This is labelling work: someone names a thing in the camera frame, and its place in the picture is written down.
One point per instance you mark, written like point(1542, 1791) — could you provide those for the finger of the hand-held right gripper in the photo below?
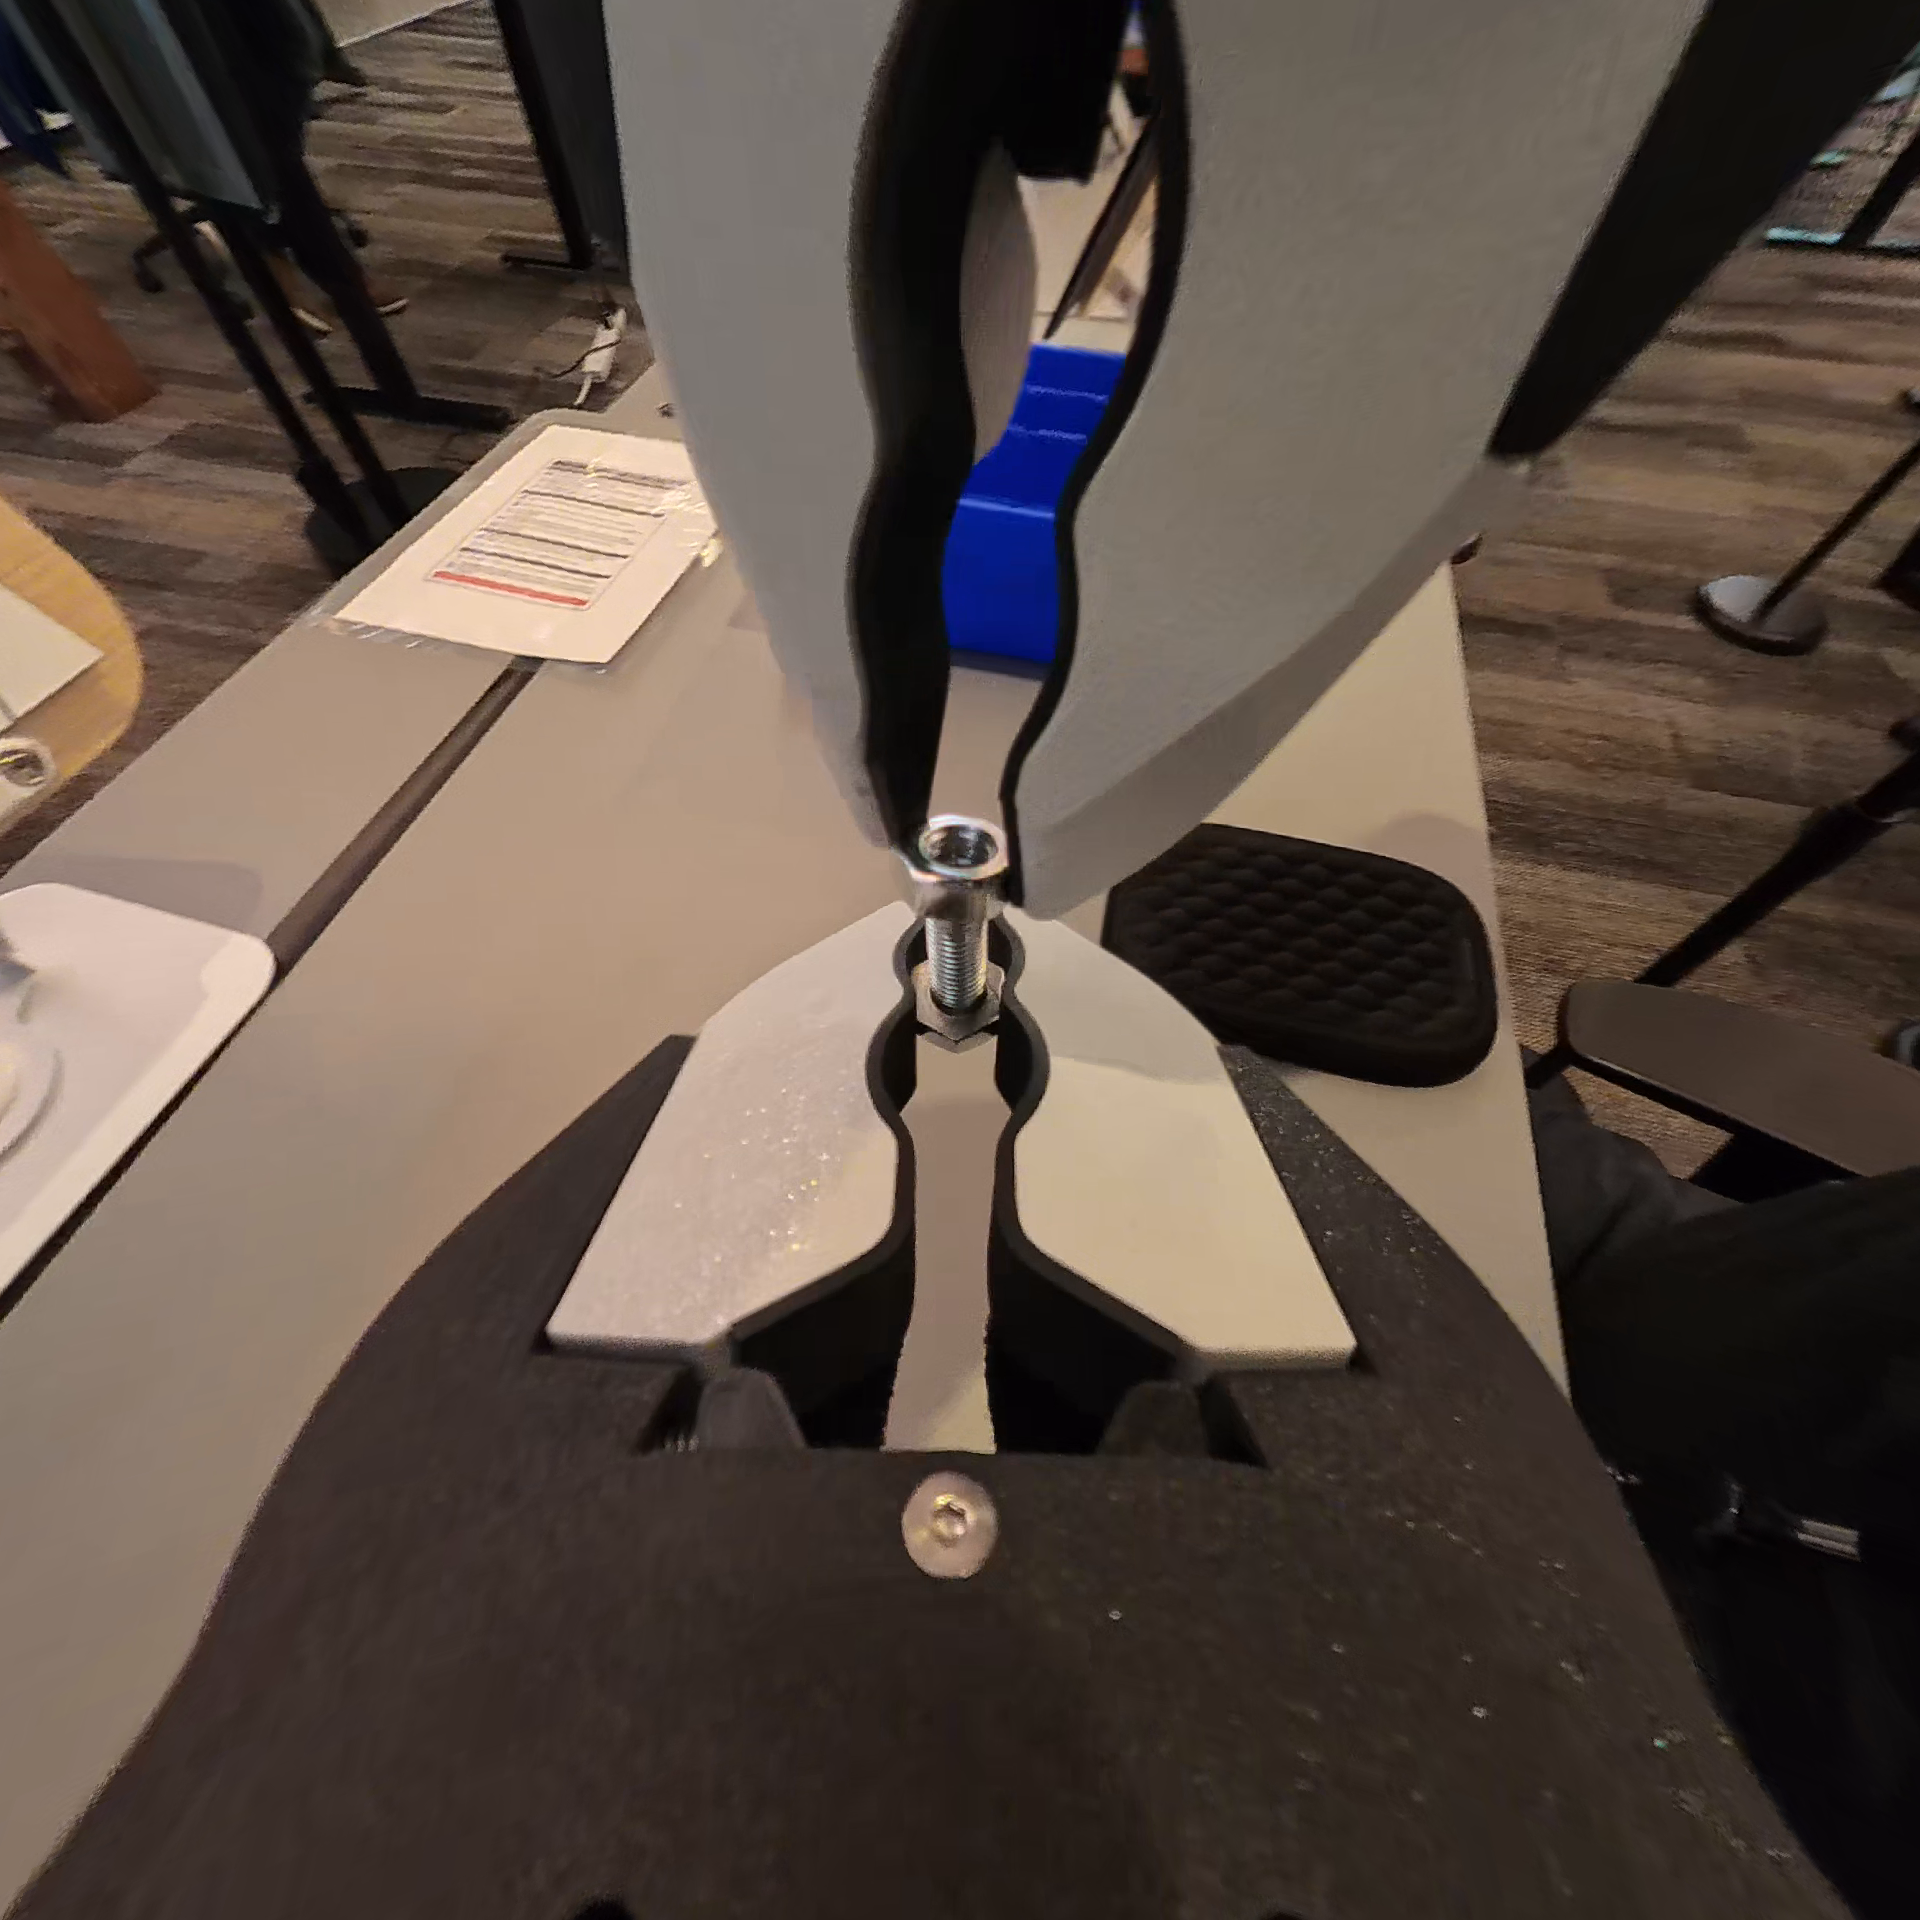
point(749, 303)
point(1350, 303)

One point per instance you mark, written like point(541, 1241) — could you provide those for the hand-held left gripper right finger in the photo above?
point(1170, 1187)

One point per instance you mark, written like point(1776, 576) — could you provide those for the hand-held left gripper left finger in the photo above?
point(749, 1187)

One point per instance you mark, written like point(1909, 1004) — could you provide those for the steel hex bolt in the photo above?
point(961, 975)

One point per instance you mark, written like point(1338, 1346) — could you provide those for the steel hex nut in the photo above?
point(961, 856)

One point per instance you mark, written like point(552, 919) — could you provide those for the white power strip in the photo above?
point(601, 344)

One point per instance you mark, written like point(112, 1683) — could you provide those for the black textured wrist pad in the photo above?
point(1304, 946)

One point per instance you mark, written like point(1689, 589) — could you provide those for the paper sheet in plastic sleeve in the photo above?
point(524, 557)

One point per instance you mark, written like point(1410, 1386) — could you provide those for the blue plastic bin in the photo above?
point(1020, 569)

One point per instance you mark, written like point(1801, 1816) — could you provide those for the black office chair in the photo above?
point(1742, 1067)

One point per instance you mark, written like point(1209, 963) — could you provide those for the rounded wooden board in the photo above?
point(66, 578)

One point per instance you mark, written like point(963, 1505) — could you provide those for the colour printed instruction sheet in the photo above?
point(37, 660)

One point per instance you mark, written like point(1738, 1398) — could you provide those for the black stanchion post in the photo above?
point(1763, 614)

